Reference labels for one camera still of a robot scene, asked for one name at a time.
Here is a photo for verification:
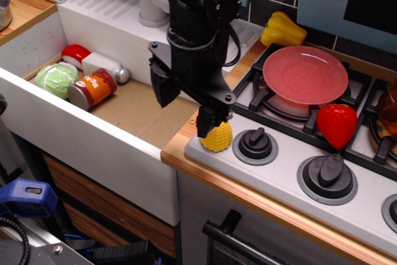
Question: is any left black burner grate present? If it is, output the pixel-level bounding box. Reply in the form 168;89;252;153
231;44;371;153

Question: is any blue clamp handle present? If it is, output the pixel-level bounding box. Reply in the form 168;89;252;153
1;178;58;218

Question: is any green toy cabbage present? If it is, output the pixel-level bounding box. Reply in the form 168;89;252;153
34;62;79;100

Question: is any red toy strawberry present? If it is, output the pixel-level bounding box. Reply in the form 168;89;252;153
316;104;358;150

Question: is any amber glass pot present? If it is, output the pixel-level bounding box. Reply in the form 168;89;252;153
377;83;396;141

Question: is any right black burner grate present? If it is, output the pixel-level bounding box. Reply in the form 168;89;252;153
343;79;396;181

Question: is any left black stove knob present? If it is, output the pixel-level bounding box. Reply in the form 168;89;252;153
232;127;279;166

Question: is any silver metal pot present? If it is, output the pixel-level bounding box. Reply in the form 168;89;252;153
0;0;12;31

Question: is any yellow toy corn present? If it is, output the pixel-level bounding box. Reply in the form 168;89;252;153
200;122;233;152

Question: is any grey toy faucet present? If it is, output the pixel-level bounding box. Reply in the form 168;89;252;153
139;0;169;28

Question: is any grey stove top panel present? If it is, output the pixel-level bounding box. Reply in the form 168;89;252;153
184;43;397;259

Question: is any black oven door handle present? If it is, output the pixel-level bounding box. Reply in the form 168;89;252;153
202;209;287;264

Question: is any yellow toy bell pepper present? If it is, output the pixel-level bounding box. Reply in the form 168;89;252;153
261;11;308;47

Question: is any red white toy mushroom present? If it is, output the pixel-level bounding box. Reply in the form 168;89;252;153
61;44;91;70

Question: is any middle black stove knob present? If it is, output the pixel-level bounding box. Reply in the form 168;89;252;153
297;154;358;206

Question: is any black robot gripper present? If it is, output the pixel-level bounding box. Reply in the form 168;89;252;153
148;25;236;138

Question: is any orange toy soup can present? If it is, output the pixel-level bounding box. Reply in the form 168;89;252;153
68;68;117;110

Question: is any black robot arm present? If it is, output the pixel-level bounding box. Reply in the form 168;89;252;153
149;0;241;138

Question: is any white salt shaker bottle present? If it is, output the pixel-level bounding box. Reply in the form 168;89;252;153
82;52;130;84

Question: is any white toy sink basin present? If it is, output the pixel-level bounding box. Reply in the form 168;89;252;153
1;0;198;226

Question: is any black stove knob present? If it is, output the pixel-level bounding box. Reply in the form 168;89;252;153
297;154;358;206
381;194;397;233
232;127;279;166

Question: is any black burner grate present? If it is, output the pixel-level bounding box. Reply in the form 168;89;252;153
231;44;371;153
343;79;396;181

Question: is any pink plastic plate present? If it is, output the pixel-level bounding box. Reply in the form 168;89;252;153
262;46;349;105

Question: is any right black stove knob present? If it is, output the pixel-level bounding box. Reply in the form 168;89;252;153
381;194;397;233

